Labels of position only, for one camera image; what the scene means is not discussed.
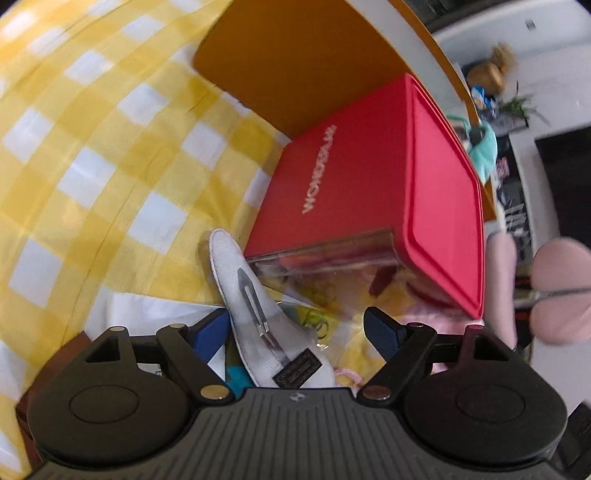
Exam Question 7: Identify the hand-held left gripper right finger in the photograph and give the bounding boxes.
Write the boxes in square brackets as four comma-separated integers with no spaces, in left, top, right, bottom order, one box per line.
[358,307,532,401]

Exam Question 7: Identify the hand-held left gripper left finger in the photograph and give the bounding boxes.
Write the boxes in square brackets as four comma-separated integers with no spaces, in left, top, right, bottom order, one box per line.
[60,309,232,403]

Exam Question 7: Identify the teal plush pouch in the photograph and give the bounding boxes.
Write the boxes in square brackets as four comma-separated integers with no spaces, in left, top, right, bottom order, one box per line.
[455,113,499,182]

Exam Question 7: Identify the orange cardboard box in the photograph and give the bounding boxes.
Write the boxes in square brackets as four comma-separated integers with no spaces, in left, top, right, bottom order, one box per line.
[191,0,506,222]

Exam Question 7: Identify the teal patterned card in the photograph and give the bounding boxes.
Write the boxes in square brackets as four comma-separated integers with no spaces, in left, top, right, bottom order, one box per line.
[225,364,254,398]

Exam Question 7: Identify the clear plastic bag with rings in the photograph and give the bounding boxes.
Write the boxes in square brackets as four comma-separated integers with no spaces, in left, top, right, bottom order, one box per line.
[263,277,370,356]

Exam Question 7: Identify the clear container with red lid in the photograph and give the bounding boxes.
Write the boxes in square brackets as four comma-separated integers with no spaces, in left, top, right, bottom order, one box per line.
[243,71,485,320]

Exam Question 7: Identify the yellow checked tablecloth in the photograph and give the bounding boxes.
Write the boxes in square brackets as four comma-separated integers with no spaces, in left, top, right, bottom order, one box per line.
[0,0,384,480]

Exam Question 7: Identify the blue snack bag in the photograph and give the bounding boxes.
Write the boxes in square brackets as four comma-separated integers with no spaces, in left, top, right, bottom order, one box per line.
[471,85,497,109]

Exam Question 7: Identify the green potted plant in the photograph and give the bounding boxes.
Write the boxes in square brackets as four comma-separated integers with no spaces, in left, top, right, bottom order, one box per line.
[501,92,550,125]

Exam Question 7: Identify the gold vase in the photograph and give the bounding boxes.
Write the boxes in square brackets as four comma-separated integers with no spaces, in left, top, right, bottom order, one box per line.
[466,62,504,88]

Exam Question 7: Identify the dried flower bunch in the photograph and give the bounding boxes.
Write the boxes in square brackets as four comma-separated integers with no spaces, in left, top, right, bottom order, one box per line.
[492,42,518,70]

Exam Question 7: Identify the pink cord charm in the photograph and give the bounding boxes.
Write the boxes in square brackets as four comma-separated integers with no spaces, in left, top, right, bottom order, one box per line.
[332,367,365,386]

